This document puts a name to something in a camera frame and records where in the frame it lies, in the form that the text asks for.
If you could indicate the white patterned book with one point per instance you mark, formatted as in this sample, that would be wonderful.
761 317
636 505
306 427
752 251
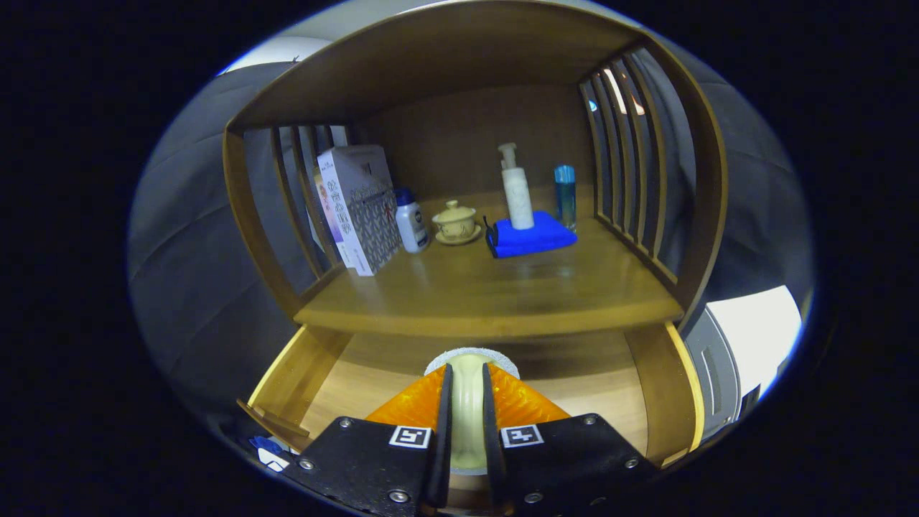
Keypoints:
366 208

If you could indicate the wooden countertop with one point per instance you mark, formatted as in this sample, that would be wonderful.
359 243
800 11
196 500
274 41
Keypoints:
502 287

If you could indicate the brown wooden cabinet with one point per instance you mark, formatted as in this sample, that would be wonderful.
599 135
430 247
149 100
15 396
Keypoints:
431 57

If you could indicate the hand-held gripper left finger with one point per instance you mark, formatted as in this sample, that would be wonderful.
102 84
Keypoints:
444 445

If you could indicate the white pump bottle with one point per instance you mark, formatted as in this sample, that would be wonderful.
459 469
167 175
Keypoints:
518 197

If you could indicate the white plastic box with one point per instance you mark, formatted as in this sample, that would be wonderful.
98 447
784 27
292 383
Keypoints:
754 330

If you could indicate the white bottle blue cap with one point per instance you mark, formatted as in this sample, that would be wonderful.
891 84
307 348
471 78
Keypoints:
413 226

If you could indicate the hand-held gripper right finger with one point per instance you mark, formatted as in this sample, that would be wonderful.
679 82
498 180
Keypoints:
490 445

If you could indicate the yellow lidded teacup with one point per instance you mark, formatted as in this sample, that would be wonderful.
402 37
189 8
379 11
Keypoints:
456 222

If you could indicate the blue white object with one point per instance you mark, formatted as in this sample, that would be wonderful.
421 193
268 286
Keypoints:
269 452

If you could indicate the blue translucent bottle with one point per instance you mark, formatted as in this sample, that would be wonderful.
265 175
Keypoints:
565 201

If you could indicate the blue folded cloth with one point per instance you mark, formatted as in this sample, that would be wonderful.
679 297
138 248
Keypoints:
531 237

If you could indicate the purple white book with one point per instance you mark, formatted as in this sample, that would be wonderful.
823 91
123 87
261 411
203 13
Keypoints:
327 215

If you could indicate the brown wooden drawer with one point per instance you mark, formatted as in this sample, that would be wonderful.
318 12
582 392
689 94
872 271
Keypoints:
574 373

